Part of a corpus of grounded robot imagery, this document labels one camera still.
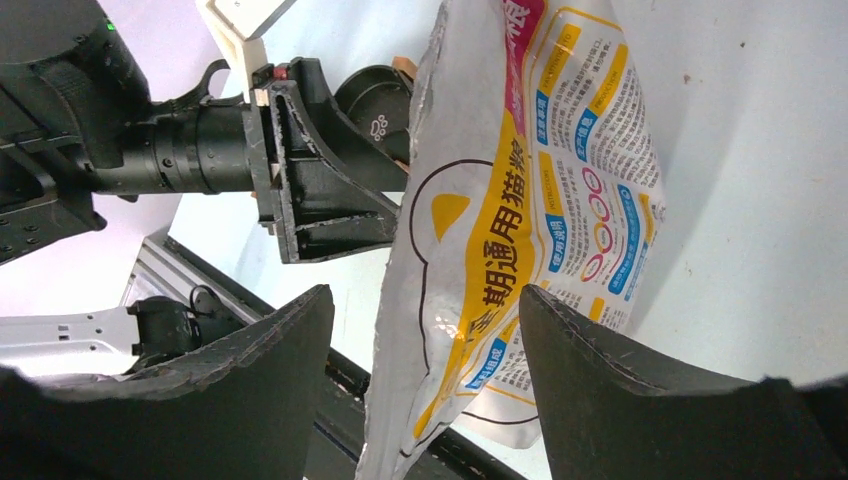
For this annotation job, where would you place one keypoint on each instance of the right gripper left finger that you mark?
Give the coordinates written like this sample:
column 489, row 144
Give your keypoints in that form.
column 241, row 407

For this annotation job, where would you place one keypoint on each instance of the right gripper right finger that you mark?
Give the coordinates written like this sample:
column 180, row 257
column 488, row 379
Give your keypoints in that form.
column 613, row 408

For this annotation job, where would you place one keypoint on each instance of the black pet bowl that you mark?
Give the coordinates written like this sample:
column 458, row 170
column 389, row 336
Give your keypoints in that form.
column 377, row 100

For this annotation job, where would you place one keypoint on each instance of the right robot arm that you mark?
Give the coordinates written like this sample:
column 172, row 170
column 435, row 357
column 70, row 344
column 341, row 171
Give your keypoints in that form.
column 111, row 345

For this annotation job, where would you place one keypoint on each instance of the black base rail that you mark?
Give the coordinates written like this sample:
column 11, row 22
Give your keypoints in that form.
column 365, row 418

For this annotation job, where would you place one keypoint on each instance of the cat food bag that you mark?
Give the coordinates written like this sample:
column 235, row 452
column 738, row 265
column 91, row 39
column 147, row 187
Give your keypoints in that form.
column 532, row 163

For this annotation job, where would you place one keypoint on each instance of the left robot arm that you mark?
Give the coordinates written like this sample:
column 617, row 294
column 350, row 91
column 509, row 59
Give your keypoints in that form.
column 77, row 120

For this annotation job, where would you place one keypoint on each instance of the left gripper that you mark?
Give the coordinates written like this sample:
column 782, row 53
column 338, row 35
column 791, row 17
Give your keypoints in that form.
column 318, row 181

